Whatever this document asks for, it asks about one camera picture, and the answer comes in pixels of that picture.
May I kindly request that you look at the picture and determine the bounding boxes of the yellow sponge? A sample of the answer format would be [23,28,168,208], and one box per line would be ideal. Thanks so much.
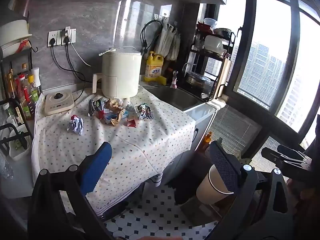
[149,76,167,86]

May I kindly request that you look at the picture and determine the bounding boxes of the brown paper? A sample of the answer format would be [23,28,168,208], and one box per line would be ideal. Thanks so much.
[104,98,126,127]

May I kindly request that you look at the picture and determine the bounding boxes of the black dish rack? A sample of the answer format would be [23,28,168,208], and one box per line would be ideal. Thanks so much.
[185,26,237,100]

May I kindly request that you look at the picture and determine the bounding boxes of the dark red bowl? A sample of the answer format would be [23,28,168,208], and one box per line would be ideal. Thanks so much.
[196,21,213,34]

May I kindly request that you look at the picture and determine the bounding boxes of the blue white medicine box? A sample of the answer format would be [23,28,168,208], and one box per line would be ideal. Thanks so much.
[103,111,130,125]

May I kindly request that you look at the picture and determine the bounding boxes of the hanging plastic bags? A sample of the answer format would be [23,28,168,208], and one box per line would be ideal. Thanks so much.
[154,21,181,61]

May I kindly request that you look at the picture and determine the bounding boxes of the dark foil snack wrapper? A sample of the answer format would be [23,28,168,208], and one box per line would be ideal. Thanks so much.
[88,98,105,117]

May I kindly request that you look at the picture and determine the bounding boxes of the white charger cable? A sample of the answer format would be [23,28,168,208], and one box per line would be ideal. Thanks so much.
[64,26,137,67]

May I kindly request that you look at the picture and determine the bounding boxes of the steel bowl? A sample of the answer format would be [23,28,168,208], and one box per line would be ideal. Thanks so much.
[214,27,232,39]

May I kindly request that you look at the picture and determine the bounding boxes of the white wall socket panel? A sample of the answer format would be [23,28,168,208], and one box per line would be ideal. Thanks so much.
[47,27,77,47]

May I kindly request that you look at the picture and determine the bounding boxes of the black metal shelf rack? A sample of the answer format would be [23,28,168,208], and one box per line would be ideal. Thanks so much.
[0,40,38,160]

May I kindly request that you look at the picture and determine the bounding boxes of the beige round waste bin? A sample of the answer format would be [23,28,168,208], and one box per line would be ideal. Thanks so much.
[196,164,236,205]

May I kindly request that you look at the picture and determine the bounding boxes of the white rectangular plastic tub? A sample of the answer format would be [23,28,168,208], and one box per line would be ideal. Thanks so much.
[9,131,32,161]

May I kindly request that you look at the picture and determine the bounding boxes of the clear lidded container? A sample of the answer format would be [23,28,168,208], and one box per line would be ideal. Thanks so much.
[203,17,217,29]

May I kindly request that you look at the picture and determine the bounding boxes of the dark cloth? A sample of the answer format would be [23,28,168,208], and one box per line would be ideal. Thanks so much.
[174,177,201,205]

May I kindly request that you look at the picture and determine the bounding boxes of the small pink bottle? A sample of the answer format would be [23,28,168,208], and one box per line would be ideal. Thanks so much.
[170,70,179,90]

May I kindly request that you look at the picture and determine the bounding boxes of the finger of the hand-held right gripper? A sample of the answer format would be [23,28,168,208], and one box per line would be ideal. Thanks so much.
[277,145,312,161]
[261,147,311,172]

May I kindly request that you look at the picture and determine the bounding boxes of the person's bare leg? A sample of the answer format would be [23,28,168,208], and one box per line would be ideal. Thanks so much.
[139,236,182,240]

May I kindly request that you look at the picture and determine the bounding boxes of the shallow white bowl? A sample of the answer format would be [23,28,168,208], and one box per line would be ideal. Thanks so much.
[0,40,25,58]

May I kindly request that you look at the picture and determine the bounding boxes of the clear glass cup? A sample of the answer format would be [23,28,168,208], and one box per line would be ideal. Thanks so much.
[195,34,205,51]

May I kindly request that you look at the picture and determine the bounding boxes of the white sink cabinet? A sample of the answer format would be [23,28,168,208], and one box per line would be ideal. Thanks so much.
[160,102,218,180]

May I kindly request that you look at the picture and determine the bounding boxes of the blue white wrapper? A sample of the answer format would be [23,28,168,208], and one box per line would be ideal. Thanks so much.
[67,114,84,136]

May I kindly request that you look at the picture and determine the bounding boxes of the folded white cloth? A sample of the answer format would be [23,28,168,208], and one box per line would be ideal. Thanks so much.
[207,96,229,109]

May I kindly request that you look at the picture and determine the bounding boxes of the white mixing bowl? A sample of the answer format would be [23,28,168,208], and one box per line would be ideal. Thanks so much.
[0,20,33,46]

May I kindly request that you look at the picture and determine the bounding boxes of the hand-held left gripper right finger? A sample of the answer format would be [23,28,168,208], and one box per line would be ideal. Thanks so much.
[207,141,294,240]

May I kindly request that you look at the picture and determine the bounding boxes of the cream air fryer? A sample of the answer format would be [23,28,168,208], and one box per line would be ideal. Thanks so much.
[92,47,142,99]

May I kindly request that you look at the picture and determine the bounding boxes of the steel sink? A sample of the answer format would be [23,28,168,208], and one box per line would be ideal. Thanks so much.
[145,85,207,112]

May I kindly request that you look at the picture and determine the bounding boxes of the cream induction cooker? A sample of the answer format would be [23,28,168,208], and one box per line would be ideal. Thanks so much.
[44,90,75,116]

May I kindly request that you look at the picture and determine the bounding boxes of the red striped packet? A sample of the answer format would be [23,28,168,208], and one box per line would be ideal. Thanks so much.
[19,40,32,53]

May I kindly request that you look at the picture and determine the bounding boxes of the white plastic container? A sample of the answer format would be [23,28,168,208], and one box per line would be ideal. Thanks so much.
[204,35,224,55]

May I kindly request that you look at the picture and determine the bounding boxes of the hanging black cable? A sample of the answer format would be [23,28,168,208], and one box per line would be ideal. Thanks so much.
[140,19,163,60]

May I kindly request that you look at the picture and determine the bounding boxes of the black framed window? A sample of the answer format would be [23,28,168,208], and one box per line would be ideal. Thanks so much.
[226,0,320,155]

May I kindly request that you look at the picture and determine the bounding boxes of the yellow detergent bottle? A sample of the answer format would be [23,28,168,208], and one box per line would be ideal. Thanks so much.
[144,51,165,82]

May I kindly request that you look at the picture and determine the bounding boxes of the black power cable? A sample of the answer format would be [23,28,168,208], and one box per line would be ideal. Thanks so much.
[62,36,87,83]
[50,38,87,100]

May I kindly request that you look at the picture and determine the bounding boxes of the floral white tablecloth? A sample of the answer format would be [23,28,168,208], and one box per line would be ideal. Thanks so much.
[31,86,197,217]

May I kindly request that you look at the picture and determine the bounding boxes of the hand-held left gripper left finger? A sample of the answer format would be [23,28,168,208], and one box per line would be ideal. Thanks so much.
[27,142,115,240]

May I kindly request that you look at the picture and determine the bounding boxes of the row of condiment bottles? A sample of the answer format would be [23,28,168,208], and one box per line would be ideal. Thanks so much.
[2,66,43,128]

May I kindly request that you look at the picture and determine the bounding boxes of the person's right hand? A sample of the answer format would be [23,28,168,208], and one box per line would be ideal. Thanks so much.
[286,178,320,205]

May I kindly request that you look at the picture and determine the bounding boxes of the chrome faucet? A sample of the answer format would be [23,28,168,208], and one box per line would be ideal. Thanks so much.
[182,62,198,77]

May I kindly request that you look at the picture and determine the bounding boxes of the small orange bottle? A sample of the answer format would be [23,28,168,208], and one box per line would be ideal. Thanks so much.
[204,131,213,151]

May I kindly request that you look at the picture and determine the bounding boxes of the brown cardboard box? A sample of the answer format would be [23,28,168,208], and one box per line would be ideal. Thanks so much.
[180,195,226,227]

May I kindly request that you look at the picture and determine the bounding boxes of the silver printed snack bag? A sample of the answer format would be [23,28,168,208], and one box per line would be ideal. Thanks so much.
[135,103,154,121]

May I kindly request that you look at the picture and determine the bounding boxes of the grey ribbed panel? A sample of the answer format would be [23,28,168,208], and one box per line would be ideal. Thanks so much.
[215,105,261,153]

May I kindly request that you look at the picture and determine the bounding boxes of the clear water bottle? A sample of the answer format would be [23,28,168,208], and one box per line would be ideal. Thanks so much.
[0,152,14,180]

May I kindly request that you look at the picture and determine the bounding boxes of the steel pot with lid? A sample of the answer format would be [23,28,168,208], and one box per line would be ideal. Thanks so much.
[185,71,213,91]

